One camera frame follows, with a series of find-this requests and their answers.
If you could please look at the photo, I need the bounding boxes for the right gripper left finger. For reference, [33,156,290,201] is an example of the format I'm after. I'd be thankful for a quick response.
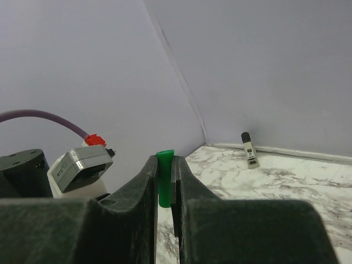
[1,156,158,263]

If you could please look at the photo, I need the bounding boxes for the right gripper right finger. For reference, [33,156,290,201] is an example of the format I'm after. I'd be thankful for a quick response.
[171,156,338,263]

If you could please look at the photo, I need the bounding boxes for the green pen cap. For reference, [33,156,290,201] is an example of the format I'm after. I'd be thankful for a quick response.
[156,150,174,208]

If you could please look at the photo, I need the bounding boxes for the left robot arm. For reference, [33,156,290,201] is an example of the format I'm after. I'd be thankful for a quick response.
[1,149,53,199]

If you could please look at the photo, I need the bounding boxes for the grey black stapler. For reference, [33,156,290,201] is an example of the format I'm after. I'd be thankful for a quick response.
[241,132,260,169]

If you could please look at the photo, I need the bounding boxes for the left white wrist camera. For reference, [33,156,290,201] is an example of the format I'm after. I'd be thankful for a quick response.
[47,145,116,200]

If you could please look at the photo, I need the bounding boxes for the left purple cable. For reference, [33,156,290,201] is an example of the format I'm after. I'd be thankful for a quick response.
[0,109,107,147]

